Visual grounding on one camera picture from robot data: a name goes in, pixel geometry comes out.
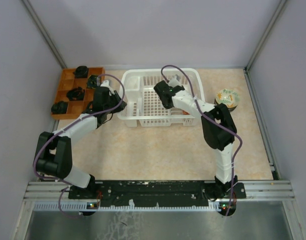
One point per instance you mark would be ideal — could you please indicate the black orange rolled item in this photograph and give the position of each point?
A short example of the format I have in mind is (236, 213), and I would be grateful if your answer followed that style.
(76, 94)

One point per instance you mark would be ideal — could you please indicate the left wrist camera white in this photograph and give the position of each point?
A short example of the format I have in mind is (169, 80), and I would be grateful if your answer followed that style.
(106, 83)

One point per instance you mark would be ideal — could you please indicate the dark green rolled item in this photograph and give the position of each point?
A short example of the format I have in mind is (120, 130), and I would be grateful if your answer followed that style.
(59, 108)

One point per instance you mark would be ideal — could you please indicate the green black rolled item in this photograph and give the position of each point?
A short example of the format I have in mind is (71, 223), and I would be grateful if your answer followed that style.
(93, 82)

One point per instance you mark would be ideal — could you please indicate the wooden compartment tray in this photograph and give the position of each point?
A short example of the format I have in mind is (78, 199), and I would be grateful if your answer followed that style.
(68, 82)

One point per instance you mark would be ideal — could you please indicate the blue white patterned bowl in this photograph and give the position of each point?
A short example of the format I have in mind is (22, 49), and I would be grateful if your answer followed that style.
(231, 107)

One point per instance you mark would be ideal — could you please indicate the green orange floral bowl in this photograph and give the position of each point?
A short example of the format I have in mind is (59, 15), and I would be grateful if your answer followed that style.
(227, 96)

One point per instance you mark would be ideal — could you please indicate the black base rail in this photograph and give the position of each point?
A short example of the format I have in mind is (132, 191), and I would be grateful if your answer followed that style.
(151, 193)

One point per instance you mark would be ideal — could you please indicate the red white patterned bowl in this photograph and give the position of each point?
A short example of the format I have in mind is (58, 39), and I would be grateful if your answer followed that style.
(185, 113)

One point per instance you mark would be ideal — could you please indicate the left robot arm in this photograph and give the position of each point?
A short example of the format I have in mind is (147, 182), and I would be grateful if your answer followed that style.
(54, 157)

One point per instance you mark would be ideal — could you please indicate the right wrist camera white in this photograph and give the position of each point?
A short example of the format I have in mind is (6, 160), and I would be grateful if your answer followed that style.
(174, 81)

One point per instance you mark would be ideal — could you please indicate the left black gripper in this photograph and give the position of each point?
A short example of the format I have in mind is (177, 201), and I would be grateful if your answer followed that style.
(116, 97)

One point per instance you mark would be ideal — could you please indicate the white plastic dish rack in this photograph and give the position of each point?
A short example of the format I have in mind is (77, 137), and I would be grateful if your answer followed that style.
(144, 106)

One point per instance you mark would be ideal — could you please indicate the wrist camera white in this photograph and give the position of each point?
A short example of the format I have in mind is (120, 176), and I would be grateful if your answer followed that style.
(106, 83)
(174, 81)

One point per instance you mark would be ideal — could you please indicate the black rolled item top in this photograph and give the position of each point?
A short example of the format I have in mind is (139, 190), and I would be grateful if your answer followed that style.
(81, 72)

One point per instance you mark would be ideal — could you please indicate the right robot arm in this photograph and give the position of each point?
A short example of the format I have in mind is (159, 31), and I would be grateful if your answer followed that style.
(218, 127)

